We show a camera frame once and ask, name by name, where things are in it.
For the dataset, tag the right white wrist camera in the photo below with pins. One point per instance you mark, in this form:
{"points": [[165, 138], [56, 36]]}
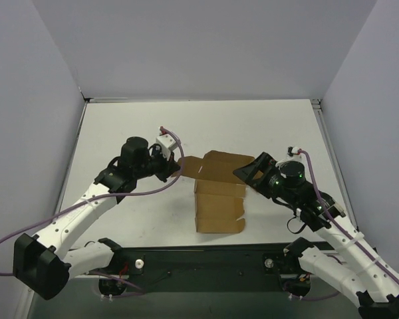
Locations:
{"points": [[294, 153]]}

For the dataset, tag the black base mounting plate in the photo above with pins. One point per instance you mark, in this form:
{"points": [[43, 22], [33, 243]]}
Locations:
{"points": [[216, 268]]}

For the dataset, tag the brown cardboard paper box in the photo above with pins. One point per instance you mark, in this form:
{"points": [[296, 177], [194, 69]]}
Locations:
{"points": [[219, 194]]}

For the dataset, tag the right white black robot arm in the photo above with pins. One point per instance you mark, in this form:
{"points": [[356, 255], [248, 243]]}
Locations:
{"points": [[364, 278]]}

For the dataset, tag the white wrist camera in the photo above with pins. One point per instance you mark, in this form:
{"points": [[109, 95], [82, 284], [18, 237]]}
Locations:
{"points": [[294, 153], [167, 142]]}

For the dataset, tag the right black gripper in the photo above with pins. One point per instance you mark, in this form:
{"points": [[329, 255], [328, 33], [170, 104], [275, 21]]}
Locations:
{"points": [[264, 179]]}

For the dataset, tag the aluminium table frame rail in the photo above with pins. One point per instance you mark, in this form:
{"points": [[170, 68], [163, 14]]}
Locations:
{"points": [[336, 159]]}

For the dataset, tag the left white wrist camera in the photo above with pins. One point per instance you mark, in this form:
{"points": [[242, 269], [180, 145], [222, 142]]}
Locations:
{"points": [[167, 142]]}

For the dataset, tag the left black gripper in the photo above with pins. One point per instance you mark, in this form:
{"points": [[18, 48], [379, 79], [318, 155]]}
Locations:
{"points": [[166, 168]]}

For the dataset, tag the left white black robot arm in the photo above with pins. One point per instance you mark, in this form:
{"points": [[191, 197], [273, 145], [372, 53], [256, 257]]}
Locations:
{"points": [[45, 261]]}

